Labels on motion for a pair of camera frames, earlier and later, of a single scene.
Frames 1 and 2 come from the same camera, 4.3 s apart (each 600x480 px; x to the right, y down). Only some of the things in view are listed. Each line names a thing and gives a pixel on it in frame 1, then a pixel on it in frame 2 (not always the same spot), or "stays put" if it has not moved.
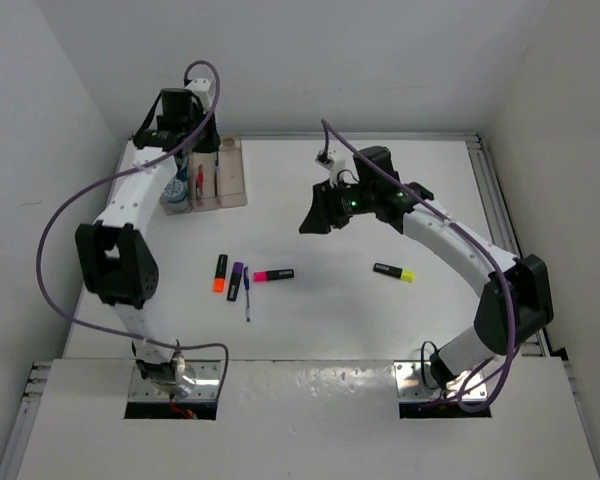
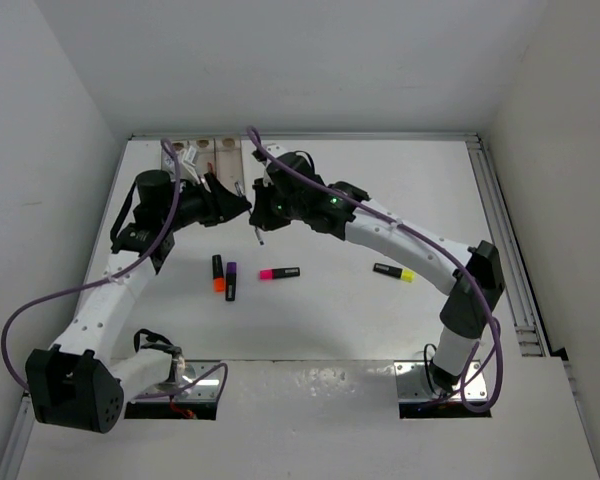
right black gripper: x=323 y=213 → x=261 y=214
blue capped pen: x=247 y=287 → x=255 y=227
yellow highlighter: x=401 y=273 stays put
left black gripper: x=211 y=141 → x=217 y=195
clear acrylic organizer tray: x=216 y=180 stays put
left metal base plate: x=206 y=388 stays put
